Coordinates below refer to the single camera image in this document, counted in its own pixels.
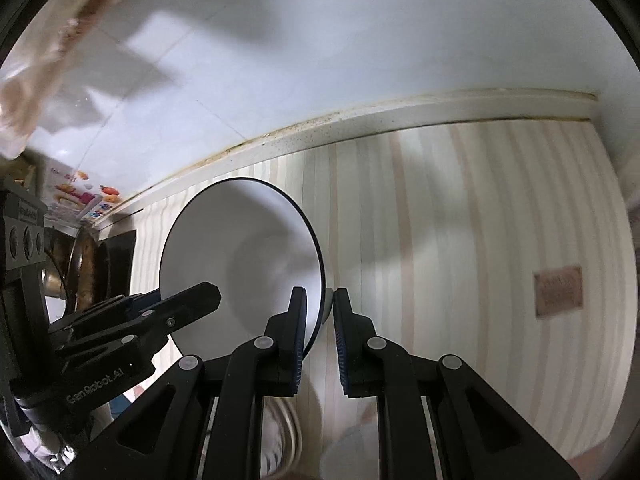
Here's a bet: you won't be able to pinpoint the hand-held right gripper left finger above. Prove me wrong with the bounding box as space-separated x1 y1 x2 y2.
87 286 308 480

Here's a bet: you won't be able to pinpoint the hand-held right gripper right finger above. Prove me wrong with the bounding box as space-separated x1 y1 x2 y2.
333 287 583 480

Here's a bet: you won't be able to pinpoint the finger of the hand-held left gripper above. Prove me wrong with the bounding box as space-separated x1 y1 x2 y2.
47 304 176 363
125 281 223 335

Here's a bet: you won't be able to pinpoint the white bowl dark rim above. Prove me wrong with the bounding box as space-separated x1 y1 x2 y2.
159 178 333 361

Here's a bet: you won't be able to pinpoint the black induction cooktop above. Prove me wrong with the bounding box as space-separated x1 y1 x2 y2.
97 230 138 301

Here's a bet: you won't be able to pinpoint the black wok with food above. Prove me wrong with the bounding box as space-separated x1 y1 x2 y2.
44 225 108 311

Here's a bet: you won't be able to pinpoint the white plate grey pattern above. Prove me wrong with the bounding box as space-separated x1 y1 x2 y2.
257 395 303 478

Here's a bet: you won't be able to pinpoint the striped cat print counter mat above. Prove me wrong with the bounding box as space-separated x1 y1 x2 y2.
95 119 626 480

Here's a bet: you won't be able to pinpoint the brown square sticker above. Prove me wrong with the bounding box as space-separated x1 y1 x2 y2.
533 266 585 317

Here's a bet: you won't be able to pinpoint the clear plastic bag beige contents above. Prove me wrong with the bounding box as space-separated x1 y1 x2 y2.
0 0 156 161

